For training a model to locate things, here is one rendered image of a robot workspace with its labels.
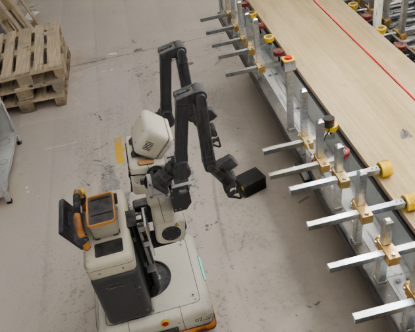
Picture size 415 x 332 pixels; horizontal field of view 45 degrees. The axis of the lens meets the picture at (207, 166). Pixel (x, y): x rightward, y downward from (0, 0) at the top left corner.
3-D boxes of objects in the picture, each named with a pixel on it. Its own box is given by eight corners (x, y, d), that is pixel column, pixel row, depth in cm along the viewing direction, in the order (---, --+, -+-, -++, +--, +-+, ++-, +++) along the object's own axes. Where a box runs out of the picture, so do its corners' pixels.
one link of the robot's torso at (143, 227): (145, 258, 279) (134, 228, 263) (139, 222, 300) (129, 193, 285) (191, 246, 281) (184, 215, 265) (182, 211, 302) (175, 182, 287)
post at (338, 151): (334, 217, 269) (336, 147, 239) (332, 213, 272) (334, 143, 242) (340, 215, 270) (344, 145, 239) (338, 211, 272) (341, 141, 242)
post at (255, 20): (258, 78, 382) (253, 19, 352) (257, 76, 385) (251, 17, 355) (262, 78, 383) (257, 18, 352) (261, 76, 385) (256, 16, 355)
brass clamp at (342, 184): (339, 190, 247) (339, 182, 243) (329, 173, 257) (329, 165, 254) (351, 187, 247) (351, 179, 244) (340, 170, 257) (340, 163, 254)
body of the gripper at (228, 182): (232, 172, 244) (224, 164, 239) (237, 186, 236) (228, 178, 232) (222, 179, 245) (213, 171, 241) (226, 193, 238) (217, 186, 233)
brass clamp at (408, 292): (418, 317, 189) (419, 310, 186) (400, 289, 199) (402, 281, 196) (433, 313, 189) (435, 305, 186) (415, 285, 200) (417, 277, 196)
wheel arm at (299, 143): (264, 156, 294) (263, 151, 291) (262, 153, 297) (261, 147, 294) (334, 139, 297) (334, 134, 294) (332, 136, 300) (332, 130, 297)
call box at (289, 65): (284, 74, 295) (284, 62, 290) (280, 68, 301) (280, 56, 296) (296, 71, 296) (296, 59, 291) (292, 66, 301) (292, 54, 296)
